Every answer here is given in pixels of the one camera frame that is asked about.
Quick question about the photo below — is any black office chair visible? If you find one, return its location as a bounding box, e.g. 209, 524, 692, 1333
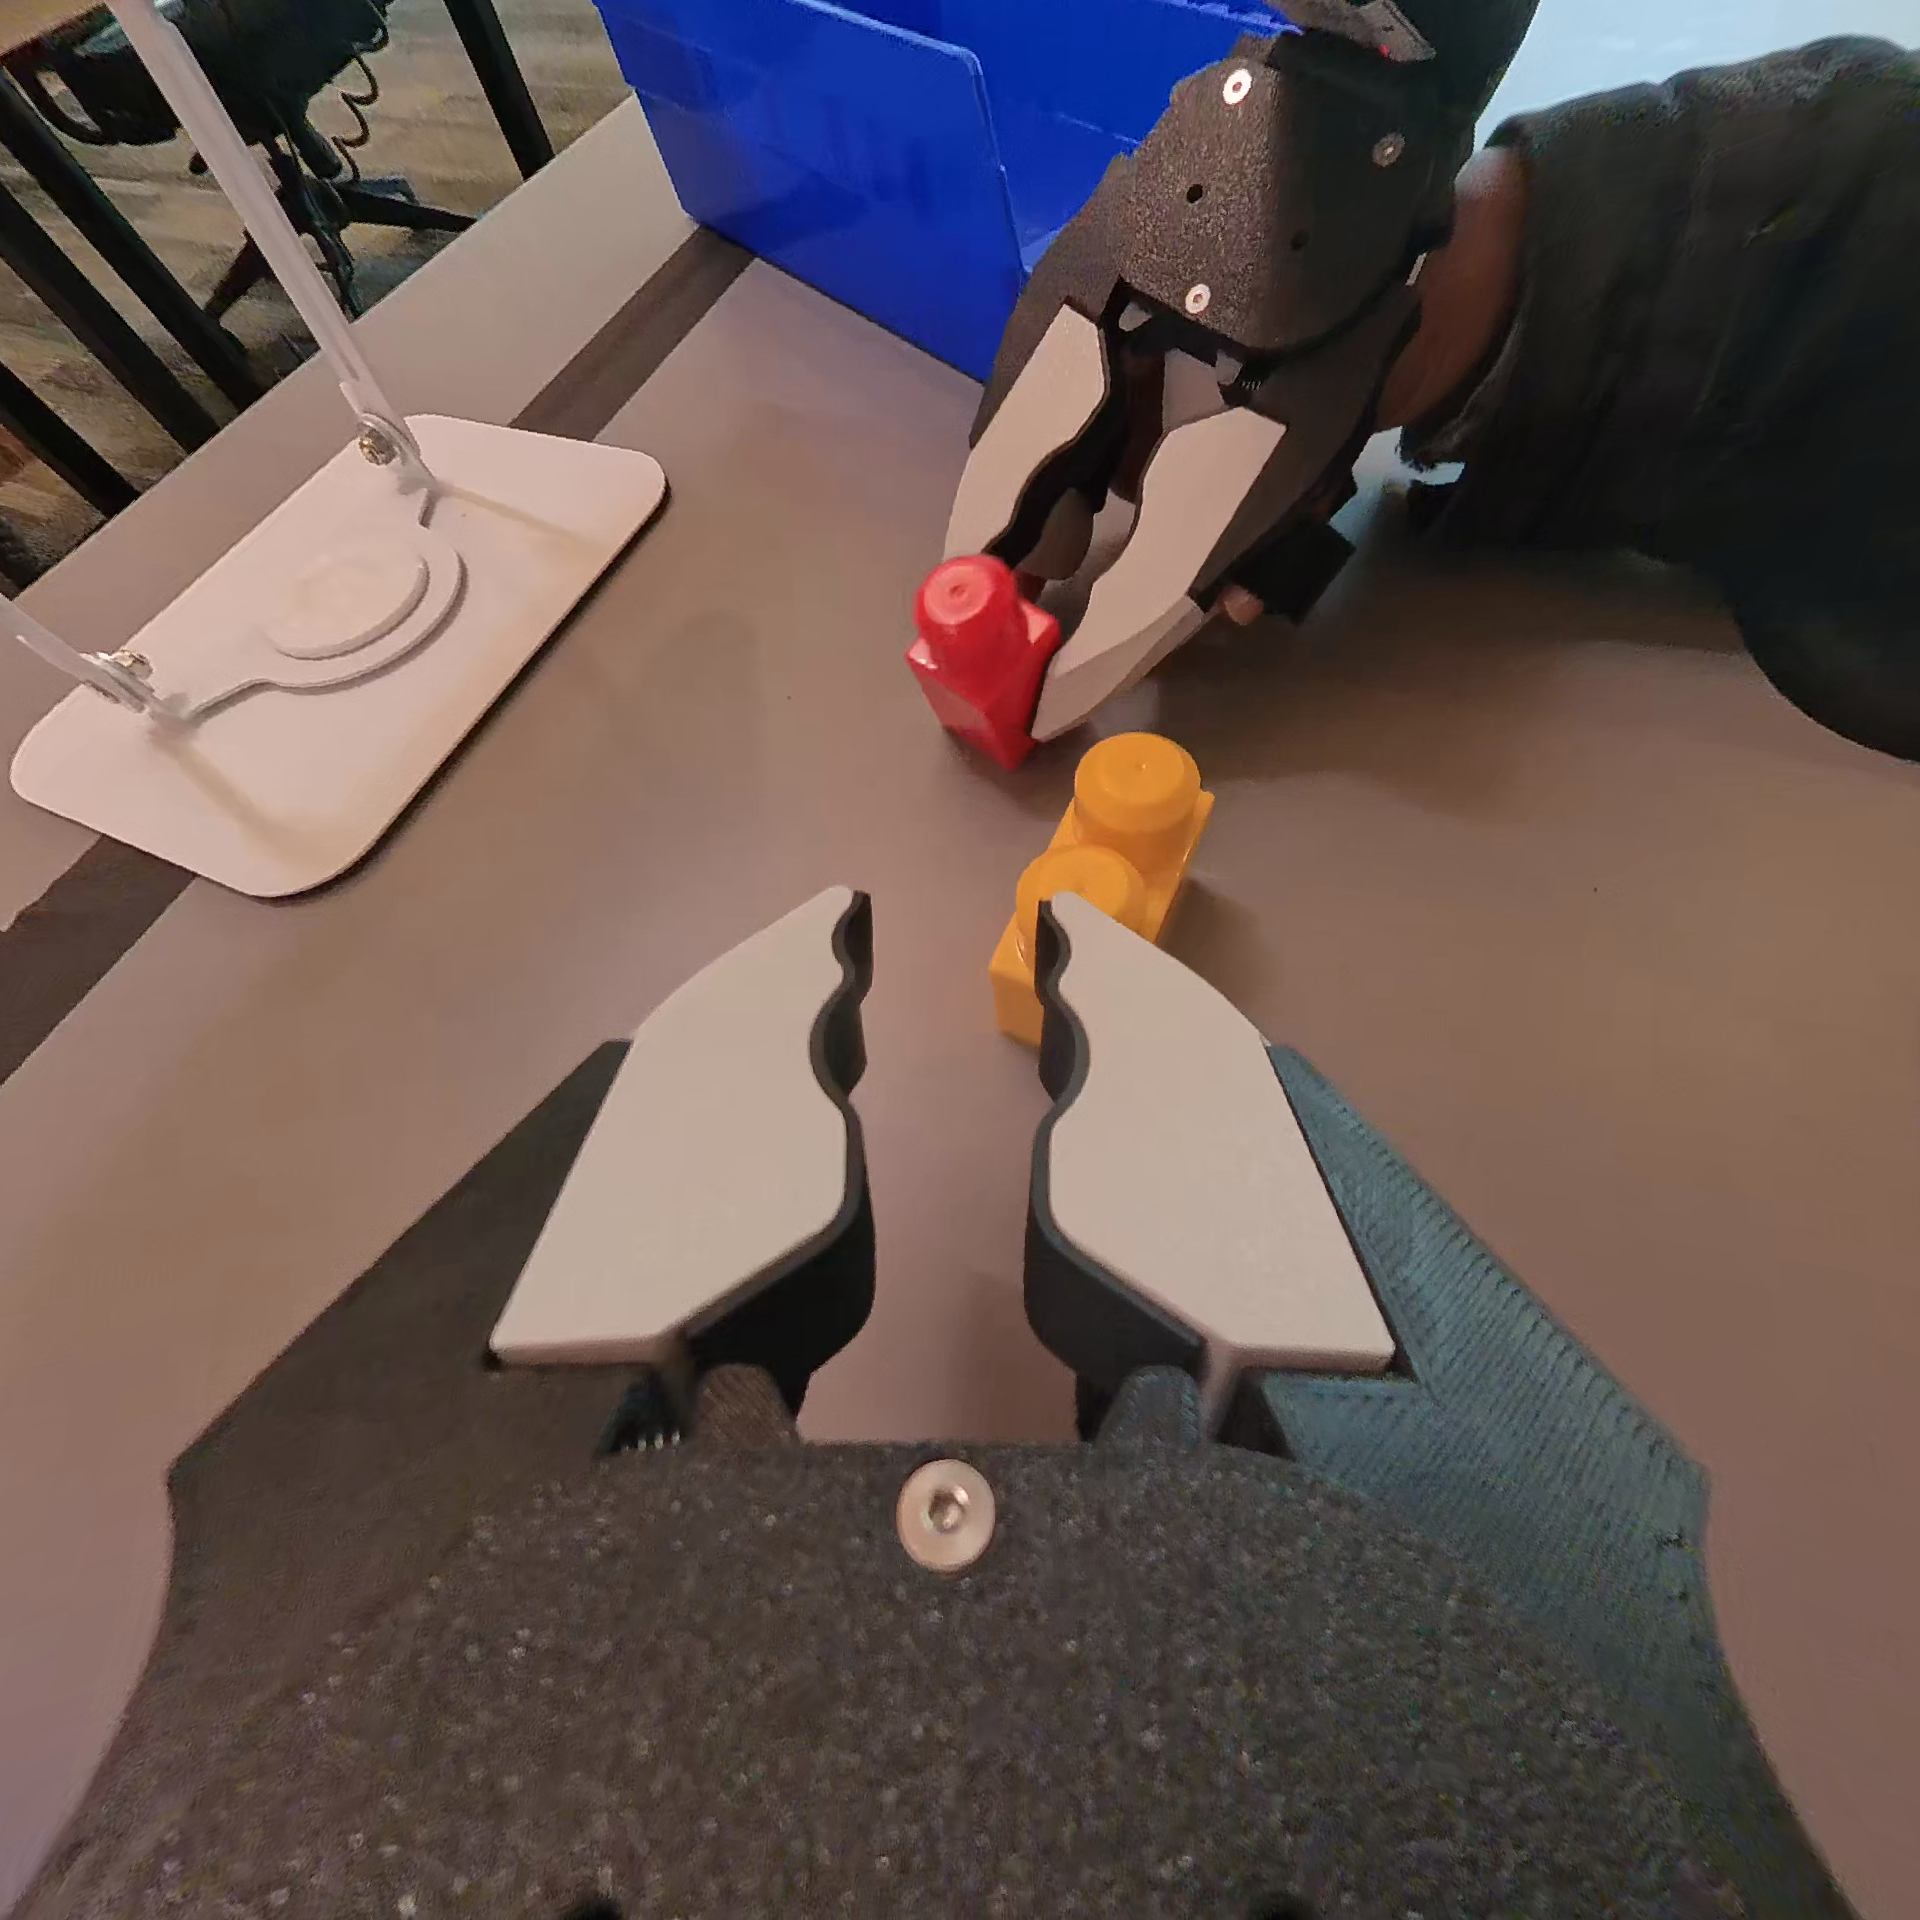
45, 0, 487, 321

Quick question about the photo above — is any white document stand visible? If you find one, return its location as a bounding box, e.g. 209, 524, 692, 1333
0, 0, 672, 904

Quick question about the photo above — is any person's right forearm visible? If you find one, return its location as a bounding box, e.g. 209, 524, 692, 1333
1401, 39, 1920, 761

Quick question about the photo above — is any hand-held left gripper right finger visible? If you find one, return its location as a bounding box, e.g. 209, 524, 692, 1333
1024, 888, 1399, 1443

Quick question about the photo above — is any yellow two-stud block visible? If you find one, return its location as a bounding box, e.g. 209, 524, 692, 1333
985, 731, 1218, 1051

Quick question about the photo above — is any blue plastic bin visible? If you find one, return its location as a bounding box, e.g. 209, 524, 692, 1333
593, 0, 1312, 387

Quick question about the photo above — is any red single-stud block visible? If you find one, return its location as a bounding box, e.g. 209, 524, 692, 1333
903, 555, 1066, 773

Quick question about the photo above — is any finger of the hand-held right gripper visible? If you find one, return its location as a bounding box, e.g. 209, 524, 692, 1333
1027, 403, 1293, 746
941, 305, 1117, 587

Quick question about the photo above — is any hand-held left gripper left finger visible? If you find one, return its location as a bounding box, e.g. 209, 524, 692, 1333
488, 887, 878, 1425

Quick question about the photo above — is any person's right hand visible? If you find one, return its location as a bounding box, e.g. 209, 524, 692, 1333
1372, 140, 1533, 438

